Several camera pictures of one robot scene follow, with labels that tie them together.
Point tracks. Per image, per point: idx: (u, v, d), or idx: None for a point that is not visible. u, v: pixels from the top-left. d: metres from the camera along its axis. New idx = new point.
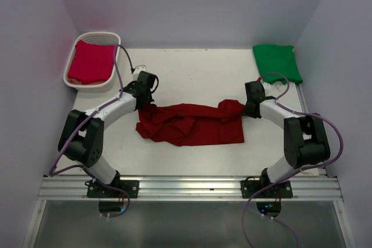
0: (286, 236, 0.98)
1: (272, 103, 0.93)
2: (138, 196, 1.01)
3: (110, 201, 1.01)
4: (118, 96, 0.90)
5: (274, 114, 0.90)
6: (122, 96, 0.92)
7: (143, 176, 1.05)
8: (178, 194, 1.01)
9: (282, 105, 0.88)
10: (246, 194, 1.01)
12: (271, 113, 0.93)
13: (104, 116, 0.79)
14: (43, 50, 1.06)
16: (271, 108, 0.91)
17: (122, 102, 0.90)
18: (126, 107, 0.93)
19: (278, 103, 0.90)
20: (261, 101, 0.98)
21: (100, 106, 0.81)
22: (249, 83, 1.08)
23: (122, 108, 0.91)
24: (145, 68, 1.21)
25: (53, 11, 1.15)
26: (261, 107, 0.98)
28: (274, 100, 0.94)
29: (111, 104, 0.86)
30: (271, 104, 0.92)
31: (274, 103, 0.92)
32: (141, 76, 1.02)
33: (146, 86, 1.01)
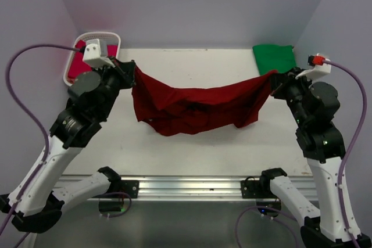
0: (284, 236, 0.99)
1: (333, 171, 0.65)
2: (138, 196, 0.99)
3: (110, 201, 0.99)
4: (42, 160, 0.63)
5: (322, 189, 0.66)
6: (50, 151, 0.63)
7: (143, 176, 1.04)
8: (178, 194, 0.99)
9: (343, 202, 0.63)
10: (246, 194, 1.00)
12: (319, 184, 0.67)
13: (29, 204, 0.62)
14: (42, 49, 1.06)
16: (326, 186, 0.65)
17: (51, 167, 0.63)
18: (65, 161, 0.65)
19: (339, 190, 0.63)
20: (324, 158, 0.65)
21: (21, 190, 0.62)
22: (322, 102, 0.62)
23: (60, 168, 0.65)
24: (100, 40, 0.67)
25: (53, 11, 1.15)
26: (313, 162, 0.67)
28: (338, 172, 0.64)
29: (35, 176, 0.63)
30: (329, 180, 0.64)
31: (334, 183, 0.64)
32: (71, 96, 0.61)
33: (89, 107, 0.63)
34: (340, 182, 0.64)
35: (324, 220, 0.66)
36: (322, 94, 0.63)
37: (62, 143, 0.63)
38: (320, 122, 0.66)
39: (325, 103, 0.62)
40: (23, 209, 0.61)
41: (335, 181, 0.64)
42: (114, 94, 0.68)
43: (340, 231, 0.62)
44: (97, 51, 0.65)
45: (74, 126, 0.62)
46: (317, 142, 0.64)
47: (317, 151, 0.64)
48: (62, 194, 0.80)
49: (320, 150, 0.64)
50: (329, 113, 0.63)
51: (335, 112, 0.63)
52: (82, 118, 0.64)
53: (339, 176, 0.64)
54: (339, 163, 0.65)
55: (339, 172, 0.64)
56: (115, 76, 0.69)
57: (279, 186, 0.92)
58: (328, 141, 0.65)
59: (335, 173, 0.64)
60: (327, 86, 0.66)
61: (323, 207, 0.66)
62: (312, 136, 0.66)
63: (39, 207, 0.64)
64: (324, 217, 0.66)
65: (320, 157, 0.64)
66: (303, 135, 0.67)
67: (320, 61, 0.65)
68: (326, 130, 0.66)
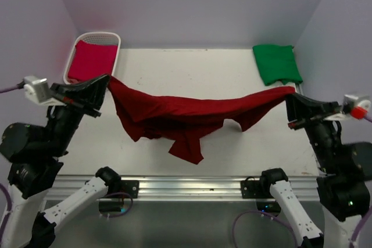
0: (285, 237, 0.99)
1: (350, 229, 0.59)
2: (138, 196, 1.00)
3: (110, 201, 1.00)
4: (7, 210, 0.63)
5: (333, 237, 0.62)
6: (13, 201, 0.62)
7: (143, 176, 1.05)
8: (178, 195, 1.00)
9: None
10: (246, 194, 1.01)
12: (332, 236, 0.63)
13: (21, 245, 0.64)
14: (43, 50, 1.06)
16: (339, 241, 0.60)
17: (18, 215, 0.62)
18: (33, 206, 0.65)
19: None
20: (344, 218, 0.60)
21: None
22: (362, 171, 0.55)
23: (28, 212, 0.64)
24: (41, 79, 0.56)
25: (52, 11, 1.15)
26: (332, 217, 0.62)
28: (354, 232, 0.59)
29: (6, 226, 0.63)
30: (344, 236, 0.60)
31: (348, 240, 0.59)
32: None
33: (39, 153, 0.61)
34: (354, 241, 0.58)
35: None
36: (365, 161, 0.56)
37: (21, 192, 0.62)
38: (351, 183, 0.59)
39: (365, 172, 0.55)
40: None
41: (349, 237, 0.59)
42: (67, 132, 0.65)
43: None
44: (34, 97, 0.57)
45: (27, 176, 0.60)
46: (342, 200, 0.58)
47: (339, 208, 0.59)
48: (54, 215, 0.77)
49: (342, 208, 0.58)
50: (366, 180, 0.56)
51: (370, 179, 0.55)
52: (39, 162, 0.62)
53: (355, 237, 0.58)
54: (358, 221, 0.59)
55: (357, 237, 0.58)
56: (70, 111, 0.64)
57: (280, 194, 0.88)
58: (354, 201, 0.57)
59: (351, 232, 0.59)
60: (365, 143, 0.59)
61: None
62: (336, 192, 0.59)
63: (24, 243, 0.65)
64: None
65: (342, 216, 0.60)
66: (328, 189, 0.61)
67: (359, 115, 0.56)
68: (354, 186, 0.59)
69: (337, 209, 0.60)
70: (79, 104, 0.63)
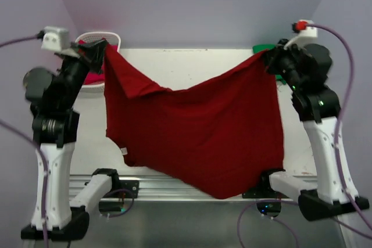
0: (286, 237, 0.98)
1: (329, 129, 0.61)
2: (138, 196, 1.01)
3: (111, 201, 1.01)
4: (44, 171, 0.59)
5: (318, 153, 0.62)
6: (48, 158, 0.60)
7: (143, 176, 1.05)
8: (177, 195, 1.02)
9: (339, 161, 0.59)
10: (246, 194, 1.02)
12: (317, 158, 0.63)
13: (58, 215, 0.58)
14: (43, 51, 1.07)
16: (324, 154, 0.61)
17: (58, 172, 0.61)
18: (66, 160, 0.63)
19: (336, 149, 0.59)
20: (319, 122, 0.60)
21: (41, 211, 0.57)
22: (315, 60, 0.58)
23: (65, 170, 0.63)
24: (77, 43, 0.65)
25: (53, 12, 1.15)
26: (313, 134, 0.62)
28: (334, 131, 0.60)
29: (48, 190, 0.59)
30: (326, 140, 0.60)
31: (331, 144, 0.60)
32: (32, 101, 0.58)
33: (58, 100, 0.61)
34: (336, 143, 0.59)
35: (322, 186, 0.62)
36: (316, 52, 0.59)
37: (54, 145, 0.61)
38: (315, 84, 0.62)
39: (317, 58, 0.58)
40: (56, 223, 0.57)
41: (331, 141, 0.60)
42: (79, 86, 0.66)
43: (337, 193, 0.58)
44: (57, 45, 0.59)
45: (58, 127, 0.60)
46: (313, 102, 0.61)
47: (313, 112, 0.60)
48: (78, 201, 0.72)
49: (317, 111, 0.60)
50: (327, 71, 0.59)
51: (326, 72, 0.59)
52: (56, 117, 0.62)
53: (335, 135, 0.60)
54: (335, 122, 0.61)
55: (336, 130, 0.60)
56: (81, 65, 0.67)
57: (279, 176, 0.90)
58: (325, 101, 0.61)
59: (331, 133, 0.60)
60: (319, 47, 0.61)
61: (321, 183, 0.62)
62: (307, 98, 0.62)
63: (68, 215, 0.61)
64: (322, 186, 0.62)
65: (315, 116, 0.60)
66: (299, 97, 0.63)
67: (301, 27, 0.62)
68: (316, 91, 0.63)
69: (309, 117, 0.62)
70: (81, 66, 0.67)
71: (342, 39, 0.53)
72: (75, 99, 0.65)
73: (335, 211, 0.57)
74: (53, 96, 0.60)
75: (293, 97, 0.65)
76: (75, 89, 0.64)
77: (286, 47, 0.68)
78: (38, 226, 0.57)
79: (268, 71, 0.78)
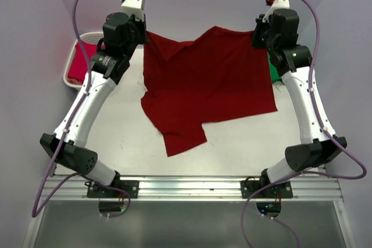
0: (286, 236, 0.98)
1: (304, 78, 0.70)
2: (138, 196, 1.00)
3: (110, 201, 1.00)
4: (85, 92, 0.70)
5: (297, 99, 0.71)
6: (92, 84, 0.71)
7: (144, 176, 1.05)
8: (178, 195, 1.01)
9: (314, 102, 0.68)
10: (246, 194, 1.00)
12: (295, 100, 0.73)
13: (77, 133, 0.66)
14: (43, 51, 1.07)
16: (301, 97, 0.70)
17: (95, 97, 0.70)
18: (103, 94, 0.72)
19: (311, 93, 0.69)
20: (294, 69, 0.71)
21: (67, 123, 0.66)
22: (284, 18, 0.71)
23: (99, 101, 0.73)
24: None
25: (53, 11, 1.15)
26: (290, 83, 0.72)
28: (308, 79, 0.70)
29: (80, 108, 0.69)
30: (302, 87, 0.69)
31: (307, 89, 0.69)
32: (106, 33, 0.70)
33: (120, 40, 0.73)
34: (311, 87, 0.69)
35: (303, 128, 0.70)
36: (283, 11, 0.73)
37: (102, 75, 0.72)
38: (288, 40, 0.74)
39: (286, 17, 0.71)
40: (73, 138, 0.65)
41: (306, 87, 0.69)
42: (135, 44, 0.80)
43: (316, 133, 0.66)
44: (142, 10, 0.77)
45: (110, 61, 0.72)
46: (287, 55, 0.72)
47: (288, 62, 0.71)
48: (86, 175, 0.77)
49: (290, 61, 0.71)
50: (293, 26, 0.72)
51: (295, 27, 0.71)
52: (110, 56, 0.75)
53: (309, 82, 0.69)
54: (307, 71, 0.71)
55: (309, 78, 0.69)
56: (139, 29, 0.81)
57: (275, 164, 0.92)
58: (297, 54, 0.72)
59: (306, 81, 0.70)
60: (288, 9, 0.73)
61: (301, 121, 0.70)
62: (282, 52, 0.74)
63: (83, 140, 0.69)
64: (302, 126, 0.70)
65: (291, 63, 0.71)
66: (275, 53, 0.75)
67: None
68: (292, 46, 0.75)
69: (284, 69, 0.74)
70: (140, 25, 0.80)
71: (310, 5, 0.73)
72: (129, 49, 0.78)
73: (314, 148, 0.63)
74: (121, 35, 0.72)
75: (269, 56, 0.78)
76: (134, 42, 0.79)
77: (264, 20, 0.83)
78: (58, 135, 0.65)
79: (253, 46, 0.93)
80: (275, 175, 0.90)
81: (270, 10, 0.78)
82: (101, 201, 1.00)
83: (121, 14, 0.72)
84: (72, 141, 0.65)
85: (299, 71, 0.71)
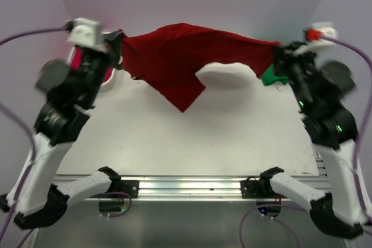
0: (286, 236, 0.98)
1: (347, 154, 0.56)
2: (138, 196, 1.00)
3: (110, 201, 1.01)
4: (31, 161, 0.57)
5: (335, 173, 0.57)
6: (38, 151, 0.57)
7: (144, 176, 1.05)
8: (177, 194, 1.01)
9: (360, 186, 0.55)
10: (246, 194, 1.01)
12: (333, 179, 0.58)
13: (28, 203, 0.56)
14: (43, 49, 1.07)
16: (342, 176, 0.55)
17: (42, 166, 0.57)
18: (53, 161, 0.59)
19: (356, 175, 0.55)
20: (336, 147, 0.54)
21: (15, 193, 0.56)
22: (337, 86, 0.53)
23: (50, 168, 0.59)
24: (88, 30, 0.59)
25: (53, 10, 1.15)
26: (327, 155, 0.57)
28: (353, 158, 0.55)
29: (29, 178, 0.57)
30: (346, 166, 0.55)
31: (350, 168, 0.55)
32: (49, 96, 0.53)
33: (68, 99, 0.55)
34: (355, 168, 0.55)
35: (339, 209, 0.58)
36: (336, 74, 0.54)
37: (48, 141, 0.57)
38: (333, 104, 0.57)
39: (340, 84, 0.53)
40: (23, 210, 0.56)
41: (350, 166, 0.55)
42: (99, 81, 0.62)
43: (358, 216, 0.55)
44: (89, 39, 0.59)
45: (56, 122, 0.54)
46: (330, 128, 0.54)
47: (331, 140, 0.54)
48: (67, 189, 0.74)
49: (334, 135, 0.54)
50: (341, 92, 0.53)
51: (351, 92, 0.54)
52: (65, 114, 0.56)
53: (355, 161, 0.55)
54: (353, 147, 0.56)
55: (354, 156, 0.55)
56: (103, 58, 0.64)
57: (279, 182, 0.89)
58: (341, 125, 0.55)
59: (350, 158, 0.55)
60: (340, 65, 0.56)
61: (337, 201, 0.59)
62: (323, 122, 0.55)
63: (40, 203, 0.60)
64: (338, 207, 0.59)
65: (333, 136, 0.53)
66: (314, 122, 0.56)
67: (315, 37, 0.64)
68: (335, 107, 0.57)
69: (326, 139, 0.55)
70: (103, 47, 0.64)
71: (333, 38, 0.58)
72: (95, 89, 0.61)
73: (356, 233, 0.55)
74: (66, 94, 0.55)
75: (303, 122, 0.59)
76: (96, 83, 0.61)
77: (303, 51, 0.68)
78: (9, 201, 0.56)
79: (276, 74, 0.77)
80: (278, 189, 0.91)
81: (309, 48, 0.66)
82: (100, 201, 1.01)
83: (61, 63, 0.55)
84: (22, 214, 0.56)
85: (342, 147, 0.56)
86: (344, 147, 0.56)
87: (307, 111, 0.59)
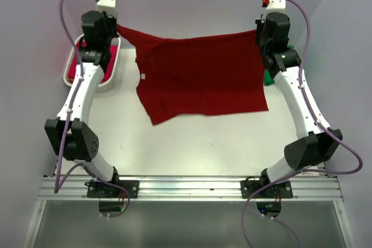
0: (286, 236, 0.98)
1: (294, 76, 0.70)
2: (138, 196, 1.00)
3: (110, 201, 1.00)
4: (81, 76, 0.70)
5: (289, 97, 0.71)
6: (84, 71, 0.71)
7: (143, 176, 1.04)
8: (177, 195, 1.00)
9: (306, 98, 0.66)
10: (247, 194, 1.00)
12: (290, 102, 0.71)
13: (81, 111, 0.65)
14: (43, 50, 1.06)
16: (292, 91, 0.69)
17: (90, 82, 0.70)
18: (95, 82, 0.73)
19: (301, 90, 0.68)
20: (286, 78, 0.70)
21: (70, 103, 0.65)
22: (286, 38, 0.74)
23: (93, 87, 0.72)
24: None
25: (52, 11, 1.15)
26: (278, 81, 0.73)
28: (299, 76, 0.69)
29: (79, 91, 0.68)
30: (293, 83, 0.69)
31: (297, 86, 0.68)
32: (85, 31, 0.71)
33: (99, 36, 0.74)
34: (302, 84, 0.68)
35: (299, 125, 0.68)
36: (276, 17, 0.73)
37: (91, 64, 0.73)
38: (281, 43, 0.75)
39: (278, 22, 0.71)
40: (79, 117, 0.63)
41: (297, 84, 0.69)
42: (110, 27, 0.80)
43: (310, 126, 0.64)
44: (111, 3, 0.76)
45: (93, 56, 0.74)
46: (276, 58, 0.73)
47: (278, 64, 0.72)
48: None
49: (281, 63, 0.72)
50: (285, 32, 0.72)
51: (287, 31, 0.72)
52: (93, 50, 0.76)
53: (300, 79, 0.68)
54: (298, 69, 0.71)
55: (299, 75, 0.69)
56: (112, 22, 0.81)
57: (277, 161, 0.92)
58: (286, 57, 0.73)
59: (296, 78, 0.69)
60: (280, 14, 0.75)
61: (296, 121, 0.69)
62: (273, 56, 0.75)
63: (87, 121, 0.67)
64: (298, 124, 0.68)
65: (278, 68, 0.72)
66: (266, 56, 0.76)
67: (267, 0, 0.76)
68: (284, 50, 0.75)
69: (274, 68, 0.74)
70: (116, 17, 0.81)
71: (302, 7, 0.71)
72: (107, 42, 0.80)
73: (309, 139, 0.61)
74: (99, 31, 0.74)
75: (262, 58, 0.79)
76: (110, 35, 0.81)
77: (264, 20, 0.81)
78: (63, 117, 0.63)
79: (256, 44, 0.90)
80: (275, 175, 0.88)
81: (266, 12, 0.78)
82: (100, 201, 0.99)
83: (95, 12, 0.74)
84: (78, 118, 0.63)
85: (288, 69, 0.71)
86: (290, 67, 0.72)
87: (261, 47, 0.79)
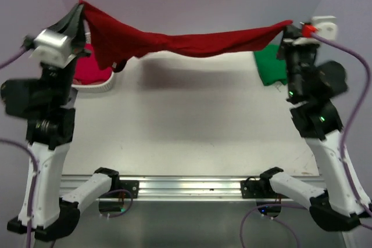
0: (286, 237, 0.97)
1: (335, 145, 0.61)
2: (138, 196, 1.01)
3: (111, 201, 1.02)
4: (34, 171, 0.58)
5: (326, 166, 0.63)
6: (38, 160, 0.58)
7: (144, 176, 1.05)
8: (178, 195, 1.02)
9: (350, 175, 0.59)
10: (246, 194, 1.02)
12: (326, 172, 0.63)
13: (43, 215, 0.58)
14: None
16: (332, 165, 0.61)
17: (48, 173, 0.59)
18: (58, 163, 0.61)
19: (344, 164, 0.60)
20: (328, 151, 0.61)
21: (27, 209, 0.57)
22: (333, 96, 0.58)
23: (56, 170, 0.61)
24: (56, 55, 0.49)
25: None
26: (314, 147, 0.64)
28: (340, 147, 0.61)
29: (38, 189, 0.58)
30: (334, 156, 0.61)
31: (339, 158, 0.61)
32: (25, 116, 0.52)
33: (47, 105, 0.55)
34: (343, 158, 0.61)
35: (334, 197, 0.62)
36: (332, 78, 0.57)
37: (47, 146, 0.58)
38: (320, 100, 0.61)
39: (335, 89, 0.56)
40: (42, 223, 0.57)
41: (338, 156, 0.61)
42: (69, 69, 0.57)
43: (353, 205, 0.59)
44: (58, 61, 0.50)
45: (47, 128, 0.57)
46: (315, 123, 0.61)
47: (316, 130, 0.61)
48: (72, 197, 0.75)
49: (319, 129, 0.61)
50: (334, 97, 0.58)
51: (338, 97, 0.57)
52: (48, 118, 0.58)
53: (342, 150, 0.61)
54: (339, 137, 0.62)
55: (341, 147, 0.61)
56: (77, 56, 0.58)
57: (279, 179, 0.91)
58: (325, 118, 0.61)
59: (337, 148, 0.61)
60: (339, 68, 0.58)
61: (332, 192, 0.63)
62: (309, 117, 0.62)
63: (54, 216, 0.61)
64: (333, 196, 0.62)
65: (316, 135, 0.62)
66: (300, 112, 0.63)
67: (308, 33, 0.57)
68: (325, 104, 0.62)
69: (310, 130, 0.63)
70: (80, 48, 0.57)
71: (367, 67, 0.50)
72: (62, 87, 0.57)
73: (353, 224, 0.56)
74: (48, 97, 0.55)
75: (293, 104, 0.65)
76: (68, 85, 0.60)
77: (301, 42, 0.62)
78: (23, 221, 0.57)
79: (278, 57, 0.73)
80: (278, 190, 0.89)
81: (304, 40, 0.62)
82: (102, 201, 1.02)
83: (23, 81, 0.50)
84: (42, 225, 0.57)
85: (329, 136, 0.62)
86: (330, 133, 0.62)
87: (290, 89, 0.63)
